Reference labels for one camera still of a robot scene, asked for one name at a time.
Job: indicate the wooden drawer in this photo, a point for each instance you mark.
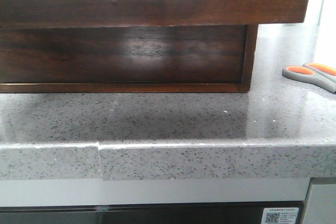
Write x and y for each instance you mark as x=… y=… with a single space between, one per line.
x=131 y=53
x=18 y=14

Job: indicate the grey orange scissors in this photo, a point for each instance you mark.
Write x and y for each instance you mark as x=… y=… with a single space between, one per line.
x=316 y=74

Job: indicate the dark wooden drawer cabinet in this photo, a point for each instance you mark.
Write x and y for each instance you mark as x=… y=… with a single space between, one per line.
x=249 y=56

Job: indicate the black appliance under counter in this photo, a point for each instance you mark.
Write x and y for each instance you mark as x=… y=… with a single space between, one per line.
x=234 y=212

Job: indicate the white QR code sticker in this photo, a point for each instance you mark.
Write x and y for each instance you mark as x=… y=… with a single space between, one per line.
x=285 y=215

